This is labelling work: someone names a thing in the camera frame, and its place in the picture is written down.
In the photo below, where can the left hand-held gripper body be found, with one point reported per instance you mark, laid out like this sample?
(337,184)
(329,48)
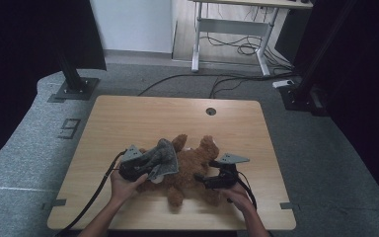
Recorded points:
(131,168)

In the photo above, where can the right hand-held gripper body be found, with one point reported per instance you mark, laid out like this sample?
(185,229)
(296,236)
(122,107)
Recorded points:
(225,176)

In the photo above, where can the black computer case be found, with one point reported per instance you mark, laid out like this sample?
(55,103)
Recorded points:
(289,36)

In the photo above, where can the brown teddy bear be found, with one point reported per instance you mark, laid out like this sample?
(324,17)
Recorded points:
(190,171)

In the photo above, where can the grey cloth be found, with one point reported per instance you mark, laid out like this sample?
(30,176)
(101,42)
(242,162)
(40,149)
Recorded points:
(164,158)

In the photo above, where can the black metal stand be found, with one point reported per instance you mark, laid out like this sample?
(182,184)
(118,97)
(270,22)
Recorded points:
(75,86)
(304,92)

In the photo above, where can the white desk frame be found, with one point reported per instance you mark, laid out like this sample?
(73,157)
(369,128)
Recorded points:
(233,27)

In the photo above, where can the black curtain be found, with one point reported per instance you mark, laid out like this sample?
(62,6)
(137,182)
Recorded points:
(19,49)
(368,82)

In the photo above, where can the person's left hand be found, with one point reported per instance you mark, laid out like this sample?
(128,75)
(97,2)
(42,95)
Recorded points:
(125,189)

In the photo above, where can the white power strip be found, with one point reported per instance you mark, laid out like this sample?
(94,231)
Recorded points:
(283,83)

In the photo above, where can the person's right hand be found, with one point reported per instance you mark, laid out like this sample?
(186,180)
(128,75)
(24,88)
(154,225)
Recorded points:
(240,197)

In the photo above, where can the light wooden panel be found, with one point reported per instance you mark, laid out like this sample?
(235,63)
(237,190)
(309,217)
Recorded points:
(184,33)

